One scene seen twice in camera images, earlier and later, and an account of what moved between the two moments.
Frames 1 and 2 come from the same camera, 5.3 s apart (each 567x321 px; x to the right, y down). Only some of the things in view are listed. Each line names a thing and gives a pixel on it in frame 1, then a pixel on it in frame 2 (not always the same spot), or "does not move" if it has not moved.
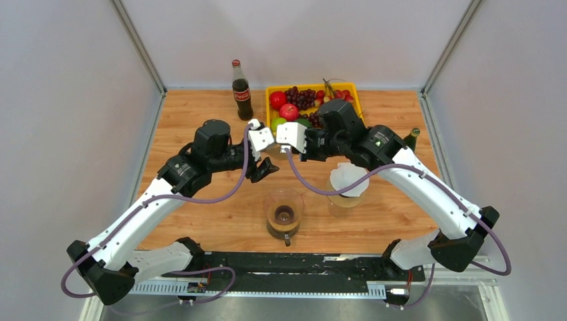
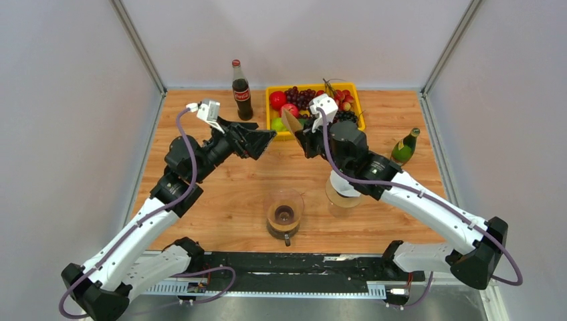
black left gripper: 255,174 to 253,142
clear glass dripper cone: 283,207 does not move
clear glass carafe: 345,202 does not move
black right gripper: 309,155 does not move
